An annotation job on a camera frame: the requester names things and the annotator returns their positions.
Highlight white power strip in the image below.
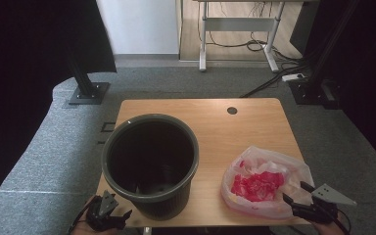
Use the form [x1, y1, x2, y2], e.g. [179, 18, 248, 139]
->
[281, 72, 307, 83]

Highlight black floor cable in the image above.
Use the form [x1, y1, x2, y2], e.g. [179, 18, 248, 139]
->
[239, 63, 309, 99]

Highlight person's right hand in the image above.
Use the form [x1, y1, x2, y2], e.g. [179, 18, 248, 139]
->
[309, 214, 351, 235]

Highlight black curtain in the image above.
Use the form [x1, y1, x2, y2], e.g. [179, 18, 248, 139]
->
[0, 0, 118, 217]
[289, 0, 376, 175]

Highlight black cables under desk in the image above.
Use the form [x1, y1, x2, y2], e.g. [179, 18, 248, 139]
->
[197, 1, 305, 64]

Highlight white metal desk frame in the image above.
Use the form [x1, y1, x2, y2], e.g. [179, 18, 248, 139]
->
[194, 0, 307, 73]

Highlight black metal stand with base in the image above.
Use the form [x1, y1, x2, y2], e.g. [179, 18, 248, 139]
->
[66, 48, 112, 106]
[288, 0, 361, 111]

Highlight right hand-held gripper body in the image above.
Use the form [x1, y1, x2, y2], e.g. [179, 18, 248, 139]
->
[291, 183, 358, 225]

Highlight dark green plastic trash bin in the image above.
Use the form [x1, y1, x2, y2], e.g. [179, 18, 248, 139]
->
[101, 113, 200, 221]

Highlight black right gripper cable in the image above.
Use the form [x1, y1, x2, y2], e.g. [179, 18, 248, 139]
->
[334, 211, 353, 235]

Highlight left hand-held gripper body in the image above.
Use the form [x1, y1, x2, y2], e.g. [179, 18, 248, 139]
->
[85, 190, 127, 233]

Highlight white plastic bag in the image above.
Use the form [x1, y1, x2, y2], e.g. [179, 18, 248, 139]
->
[220, 145, 315, 220]

